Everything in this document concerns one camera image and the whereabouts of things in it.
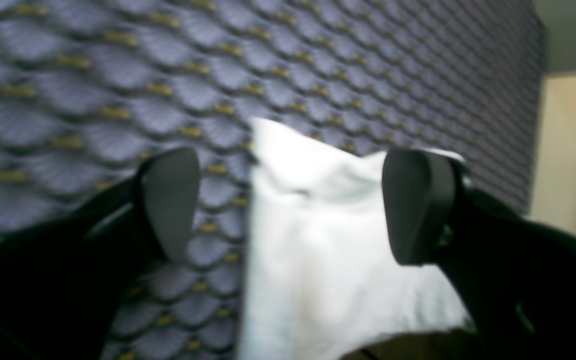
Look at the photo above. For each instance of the white T-shirt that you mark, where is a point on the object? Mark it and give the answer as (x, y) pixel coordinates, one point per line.
(320, 278)

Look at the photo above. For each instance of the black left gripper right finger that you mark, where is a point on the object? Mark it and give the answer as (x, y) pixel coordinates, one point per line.
(516, 277)

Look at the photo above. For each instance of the patterned fan-print tablecloth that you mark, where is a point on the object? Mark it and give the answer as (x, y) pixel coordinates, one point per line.
(89, 89)

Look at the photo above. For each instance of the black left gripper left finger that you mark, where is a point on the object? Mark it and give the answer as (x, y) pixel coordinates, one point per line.
(62, 282)

